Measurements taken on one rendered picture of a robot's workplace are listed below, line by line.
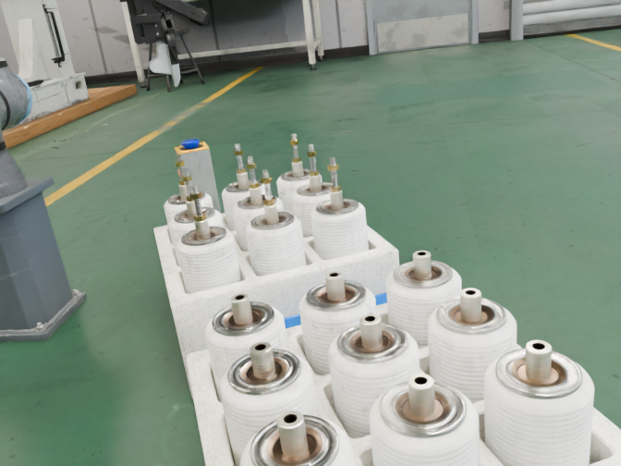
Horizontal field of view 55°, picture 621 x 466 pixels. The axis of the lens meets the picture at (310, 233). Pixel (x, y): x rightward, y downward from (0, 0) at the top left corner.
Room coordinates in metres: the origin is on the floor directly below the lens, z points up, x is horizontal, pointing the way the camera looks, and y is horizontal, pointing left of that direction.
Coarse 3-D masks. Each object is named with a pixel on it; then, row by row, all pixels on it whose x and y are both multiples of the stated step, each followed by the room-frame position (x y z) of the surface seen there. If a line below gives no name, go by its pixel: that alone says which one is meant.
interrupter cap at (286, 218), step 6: (258, 216) 0.98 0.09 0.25; (264, 216) 0.98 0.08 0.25; (282, 216) 0.97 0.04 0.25; (288, 216) 0.96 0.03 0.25; (294, 216) 0.96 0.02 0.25; (252, 222) 0.96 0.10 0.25; (258, 222) 0.95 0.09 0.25; (264, 222) 0.96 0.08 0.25; (282, 222) 0.94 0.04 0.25; (288, 222) 0.93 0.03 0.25; (258, 228) 0.93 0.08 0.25; (264, 228) 0.92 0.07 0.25; (270, 228) 0.92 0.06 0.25; (276, 228) 0.92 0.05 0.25
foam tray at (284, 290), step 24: (168, 240) 1.11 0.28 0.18; (312, 240) 1.03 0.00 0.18; (384, 240) 0.98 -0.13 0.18; (168, 264) 0.99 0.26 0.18; (240, 264) 0.95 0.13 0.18; (312, 264) 0.91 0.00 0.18; (336, 264) 0.90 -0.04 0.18; (360, 264) 0.91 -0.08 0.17; (384, 264) 0.93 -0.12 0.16; (168, 288) 0.89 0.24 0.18; (216, 288) 0.87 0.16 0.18; (240, 288) 0.86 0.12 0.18; (264, 288) 0.87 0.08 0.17; (288, 288) 0.88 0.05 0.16; (384, 288) 0.92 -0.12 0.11; (192, 312) 0.84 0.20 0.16; (216, 312) 0.85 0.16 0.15; (288, 312) 0.88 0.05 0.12; (192, 336) 0.84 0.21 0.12
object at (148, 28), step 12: (132, 0) 1.31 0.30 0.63; (144, 0) 1.31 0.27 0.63; (132, 12) 1.31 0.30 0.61; (144, 12) 1.30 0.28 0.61; (156, 12) 1.31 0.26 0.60; (168, 12) 1.30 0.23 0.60; (132, 24) 1.28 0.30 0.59; (144, 24) 1.29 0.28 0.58; (156, 24) 1.29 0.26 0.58; (144, 36) 1.34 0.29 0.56; (156, 36) 1.29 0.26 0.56
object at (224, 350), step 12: (276, 312) 0.64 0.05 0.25; (276, 324) 0.61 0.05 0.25; (216, 336) 0.60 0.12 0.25; (252, 336) 0.59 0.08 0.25; (264, 336) 0.59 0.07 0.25; (276, 336) 0.60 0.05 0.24; (216, 348) 0.60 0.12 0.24; (228, 348) 0.59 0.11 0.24; (240, 348) 0.58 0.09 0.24; (276, 348) 0.60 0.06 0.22; (216, 360) 0.60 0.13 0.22; (228, 360) 0.59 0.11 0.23; (216, 372) 0.60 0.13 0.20; (216, 384) 0.61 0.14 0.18
